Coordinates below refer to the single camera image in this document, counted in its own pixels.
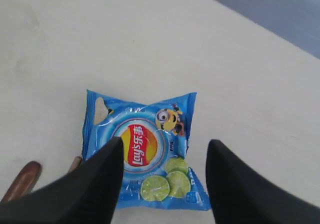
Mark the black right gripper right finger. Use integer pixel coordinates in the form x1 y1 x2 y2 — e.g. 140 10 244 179
205 139 320 224

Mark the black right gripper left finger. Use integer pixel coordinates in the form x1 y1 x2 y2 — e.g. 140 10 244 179
0 137 124 224

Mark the brown wooden chopstick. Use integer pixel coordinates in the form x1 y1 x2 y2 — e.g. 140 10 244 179
67 156 83 173

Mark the brown wooden spoon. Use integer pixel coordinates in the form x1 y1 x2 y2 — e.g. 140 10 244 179
0 160 42 204

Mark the blue potato chips bag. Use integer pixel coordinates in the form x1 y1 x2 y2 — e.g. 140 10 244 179
82 90 211 211

